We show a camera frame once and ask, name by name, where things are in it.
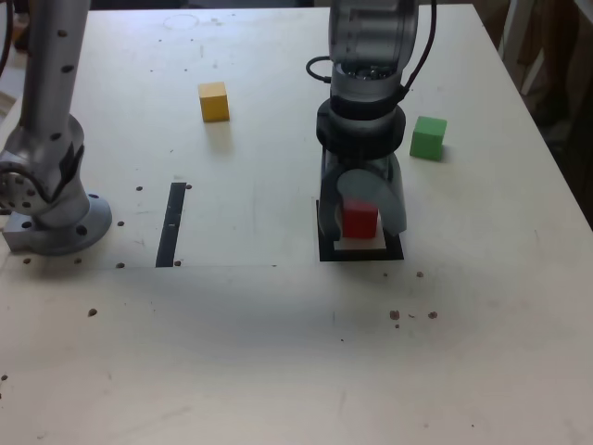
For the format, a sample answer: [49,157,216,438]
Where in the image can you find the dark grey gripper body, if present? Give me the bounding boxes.
[322,148,401,184]

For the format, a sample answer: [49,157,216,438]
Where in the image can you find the yellow cube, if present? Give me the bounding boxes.
[197,82,231,123]

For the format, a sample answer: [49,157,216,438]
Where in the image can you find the black tape square outline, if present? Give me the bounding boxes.
[315,198,405,263]

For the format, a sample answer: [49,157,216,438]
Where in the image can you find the black tape strip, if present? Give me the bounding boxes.
[155,182,186,269]

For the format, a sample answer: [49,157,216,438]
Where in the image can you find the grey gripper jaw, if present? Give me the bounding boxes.
[336,154,409,235]
[320,158,347,242]

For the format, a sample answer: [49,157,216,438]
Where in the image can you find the green cube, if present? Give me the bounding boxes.
[409,115,448,162]

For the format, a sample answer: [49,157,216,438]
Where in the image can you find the red cube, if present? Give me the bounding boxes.
[341,198,379,241]

